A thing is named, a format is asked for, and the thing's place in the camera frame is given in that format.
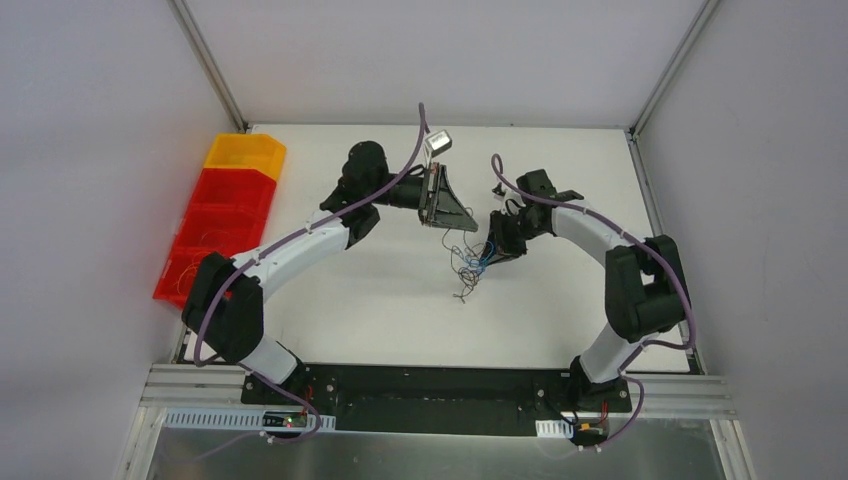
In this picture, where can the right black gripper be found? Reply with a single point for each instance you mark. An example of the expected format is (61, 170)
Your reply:
(502, 234)

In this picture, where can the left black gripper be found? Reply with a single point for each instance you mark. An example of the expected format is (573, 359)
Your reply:
(428, 195)

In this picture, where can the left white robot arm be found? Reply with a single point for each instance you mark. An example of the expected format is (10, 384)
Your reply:
(225, 305)

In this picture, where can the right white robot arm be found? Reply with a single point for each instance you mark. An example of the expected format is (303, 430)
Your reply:
(644, 286)

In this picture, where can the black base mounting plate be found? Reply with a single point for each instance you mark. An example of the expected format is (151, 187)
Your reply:
(451, 400)

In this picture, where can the red plastic bin far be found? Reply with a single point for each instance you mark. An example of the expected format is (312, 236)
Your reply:
(244, 189)

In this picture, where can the red plastic bin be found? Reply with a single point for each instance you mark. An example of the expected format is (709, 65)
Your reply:
(244, 189)
(230, 231)
(178, 274)

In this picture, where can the yellow plastic bin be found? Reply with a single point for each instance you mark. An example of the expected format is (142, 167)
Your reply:
(259, 152)

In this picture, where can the red plastic bin middle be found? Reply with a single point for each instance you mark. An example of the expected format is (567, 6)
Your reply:
(230, 231)

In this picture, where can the red plastic bin near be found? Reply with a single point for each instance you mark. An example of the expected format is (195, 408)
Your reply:
(178, 274)

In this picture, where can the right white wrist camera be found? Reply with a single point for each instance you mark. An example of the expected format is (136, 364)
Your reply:
(499, 190)

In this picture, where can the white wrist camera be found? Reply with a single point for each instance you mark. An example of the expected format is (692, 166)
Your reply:
(499, 190)
(437, 143)

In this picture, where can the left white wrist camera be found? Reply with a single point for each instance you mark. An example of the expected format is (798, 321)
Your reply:
(437, 143)

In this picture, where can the right slotted cable duct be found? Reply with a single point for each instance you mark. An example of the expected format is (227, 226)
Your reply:
(554, 429)

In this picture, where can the slotted cable duct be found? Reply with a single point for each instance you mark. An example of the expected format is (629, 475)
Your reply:
(554, 429)
(272, 421)

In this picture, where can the aluminium frame rail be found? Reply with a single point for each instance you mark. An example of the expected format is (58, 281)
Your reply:
(667, 396)

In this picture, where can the left slotted cable duct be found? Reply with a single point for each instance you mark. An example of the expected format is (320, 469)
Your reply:
(272, 421)

